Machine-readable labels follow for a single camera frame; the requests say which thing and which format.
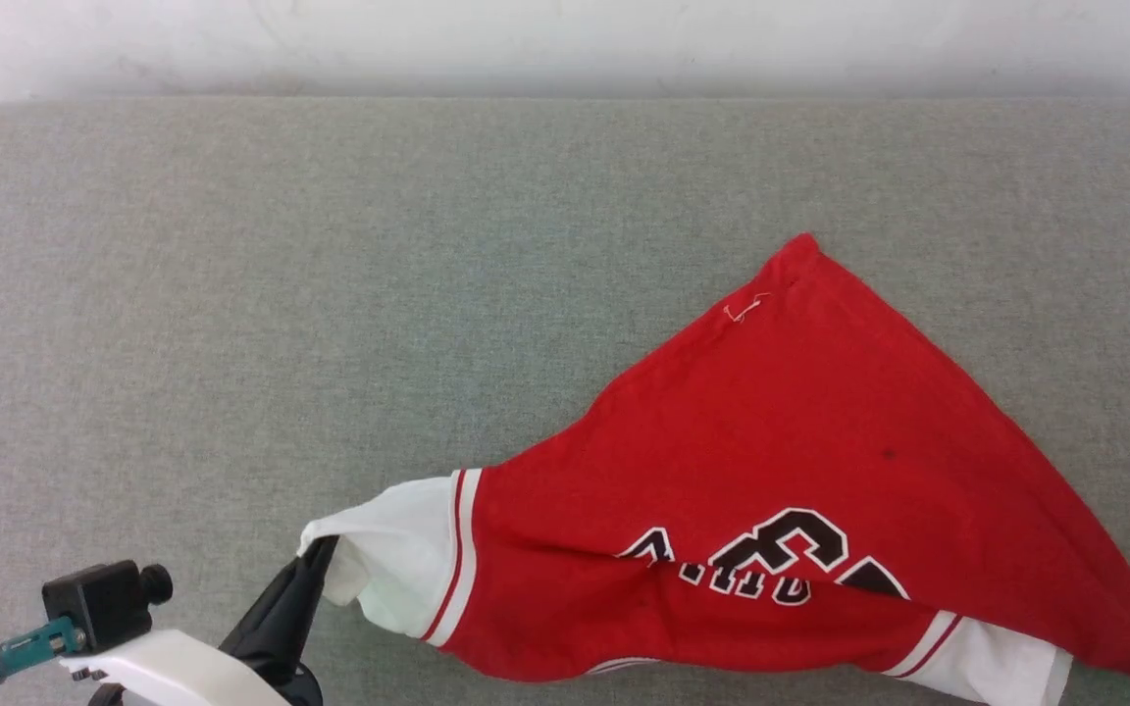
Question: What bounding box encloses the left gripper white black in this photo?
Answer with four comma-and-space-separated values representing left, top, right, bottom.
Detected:
60, 534, 340, 706

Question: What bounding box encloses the red and white jersey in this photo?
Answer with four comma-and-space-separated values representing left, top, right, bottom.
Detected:
298, 232, 1130, 706

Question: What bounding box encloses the teal cable connector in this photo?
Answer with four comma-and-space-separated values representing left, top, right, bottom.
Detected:
0, 616, 87, 693

